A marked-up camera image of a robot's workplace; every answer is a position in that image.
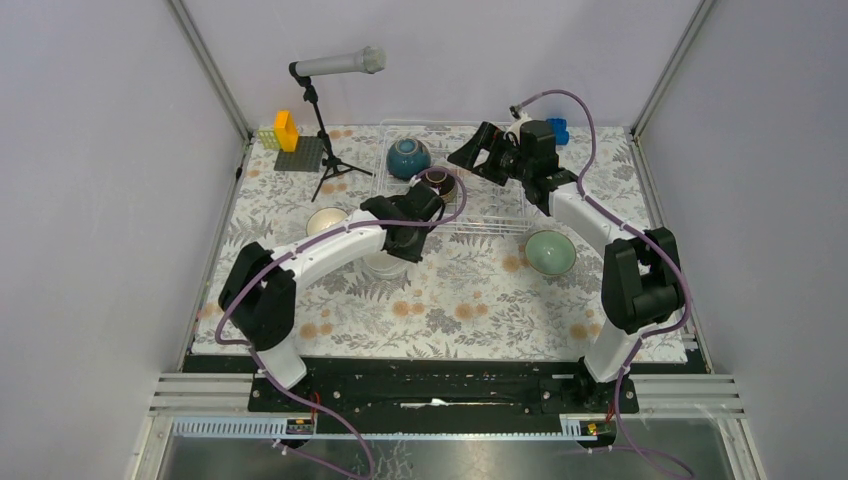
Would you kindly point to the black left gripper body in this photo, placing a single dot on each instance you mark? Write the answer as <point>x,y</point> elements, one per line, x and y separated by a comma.
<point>412,252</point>

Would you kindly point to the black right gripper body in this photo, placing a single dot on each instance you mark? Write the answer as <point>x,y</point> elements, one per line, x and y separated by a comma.
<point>504,159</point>

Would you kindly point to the dark brown patterned bowl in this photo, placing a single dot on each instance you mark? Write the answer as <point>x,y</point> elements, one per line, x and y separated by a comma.
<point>442,182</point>

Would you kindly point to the dark blue ceramic bowl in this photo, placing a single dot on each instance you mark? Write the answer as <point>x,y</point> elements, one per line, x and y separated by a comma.
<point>407,157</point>

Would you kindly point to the white ribbed bowl front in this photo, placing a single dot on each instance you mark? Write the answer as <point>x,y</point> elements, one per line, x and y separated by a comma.
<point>384,266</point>

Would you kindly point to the pale green ceramic bowl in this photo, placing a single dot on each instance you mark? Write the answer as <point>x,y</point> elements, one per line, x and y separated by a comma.
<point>550,252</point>

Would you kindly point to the teal bowl white interior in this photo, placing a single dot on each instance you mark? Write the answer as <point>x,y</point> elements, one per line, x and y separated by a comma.
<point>323,219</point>

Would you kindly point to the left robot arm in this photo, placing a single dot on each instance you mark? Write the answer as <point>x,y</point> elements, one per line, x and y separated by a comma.
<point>259,295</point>

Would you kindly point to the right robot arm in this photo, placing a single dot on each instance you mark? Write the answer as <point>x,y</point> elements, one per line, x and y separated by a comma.
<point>642,282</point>

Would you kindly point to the blue toy block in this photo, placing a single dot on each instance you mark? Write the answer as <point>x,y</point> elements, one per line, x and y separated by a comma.
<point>559,127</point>

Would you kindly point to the black microphone tripod stand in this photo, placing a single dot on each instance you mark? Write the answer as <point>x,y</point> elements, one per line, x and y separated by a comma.
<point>333,166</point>

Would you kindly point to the floral patterned table mat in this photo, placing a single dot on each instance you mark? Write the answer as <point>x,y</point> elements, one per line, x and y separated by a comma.
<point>472,296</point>

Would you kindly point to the grey toy baseplate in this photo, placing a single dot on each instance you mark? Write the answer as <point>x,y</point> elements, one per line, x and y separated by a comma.
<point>307,157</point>

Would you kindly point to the grey microphone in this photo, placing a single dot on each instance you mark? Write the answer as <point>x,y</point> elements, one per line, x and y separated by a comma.
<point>369,60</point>

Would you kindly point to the orange toy block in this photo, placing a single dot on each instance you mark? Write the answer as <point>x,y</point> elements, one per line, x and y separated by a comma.
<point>286,131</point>

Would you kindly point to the yellow-green toy block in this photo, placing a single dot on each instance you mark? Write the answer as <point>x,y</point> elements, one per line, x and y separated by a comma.
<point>268,139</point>

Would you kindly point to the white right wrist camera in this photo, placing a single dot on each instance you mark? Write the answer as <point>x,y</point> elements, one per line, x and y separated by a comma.
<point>513,131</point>

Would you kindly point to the white wire dish rack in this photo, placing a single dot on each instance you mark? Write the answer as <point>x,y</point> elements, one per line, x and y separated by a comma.
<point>489,209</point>

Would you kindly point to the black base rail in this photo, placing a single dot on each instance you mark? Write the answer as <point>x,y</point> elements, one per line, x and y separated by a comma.
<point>457,396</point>

